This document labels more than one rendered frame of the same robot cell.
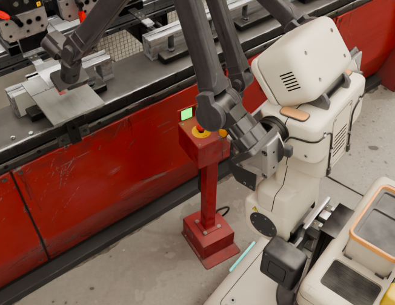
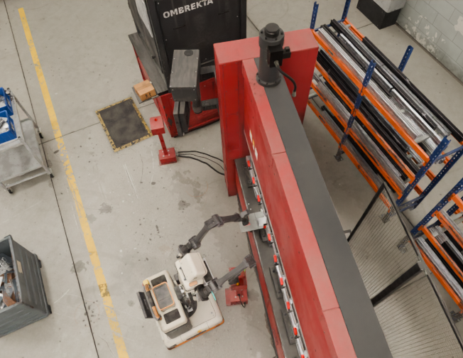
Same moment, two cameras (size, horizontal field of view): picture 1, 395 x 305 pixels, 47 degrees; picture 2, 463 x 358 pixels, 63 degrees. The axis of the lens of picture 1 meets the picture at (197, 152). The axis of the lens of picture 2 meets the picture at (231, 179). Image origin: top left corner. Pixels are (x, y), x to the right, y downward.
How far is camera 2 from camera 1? 319 cm
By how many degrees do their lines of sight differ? 62
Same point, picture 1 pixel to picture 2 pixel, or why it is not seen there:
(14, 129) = (254, 209)
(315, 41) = (188, 263)
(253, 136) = (182, 247)
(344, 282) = (160, 280)
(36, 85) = (259, 214)
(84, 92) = (248, 228)
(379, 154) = not seen: outside the picture
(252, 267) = not seen: hidden behind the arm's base
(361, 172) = not seen: outside the picture
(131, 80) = (265, 252)
